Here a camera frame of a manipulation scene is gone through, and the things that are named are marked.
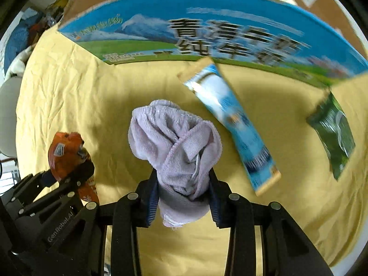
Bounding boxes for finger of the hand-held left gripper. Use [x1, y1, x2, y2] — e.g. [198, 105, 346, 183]
[28, 160, 96, 217]
[5, 171, 56, 209]

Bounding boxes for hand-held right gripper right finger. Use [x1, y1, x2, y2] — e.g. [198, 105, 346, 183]
[208, 169, 334, 276]

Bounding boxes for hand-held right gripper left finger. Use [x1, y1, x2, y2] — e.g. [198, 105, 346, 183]
[83, 169, 159, 276]

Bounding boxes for orange snack packet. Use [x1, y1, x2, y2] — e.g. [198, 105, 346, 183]
[47, 132, 100, 205]

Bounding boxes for lilac towel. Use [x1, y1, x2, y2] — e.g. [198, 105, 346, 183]
[128, 99, 224, 231]

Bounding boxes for blue printed cardboard box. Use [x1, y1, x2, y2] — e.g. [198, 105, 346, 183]
[57, 0, 368, 90]

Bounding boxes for yellow bed sheet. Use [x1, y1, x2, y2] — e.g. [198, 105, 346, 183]
[15, 20, 368, 276]

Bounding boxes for blue stick packet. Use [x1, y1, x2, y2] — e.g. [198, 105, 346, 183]
[176, 57, 281, 198]

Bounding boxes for white cloth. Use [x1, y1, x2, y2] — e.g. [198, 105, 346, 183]
[5, 45, 33, 79]

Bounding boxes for green snack packet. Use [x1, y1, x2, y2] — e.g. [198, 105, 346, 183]
[306, 90, 356, 180]

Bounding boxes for blue cloth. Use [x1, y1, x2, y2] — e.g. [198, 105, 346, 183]
[4, 8, 44, 76]

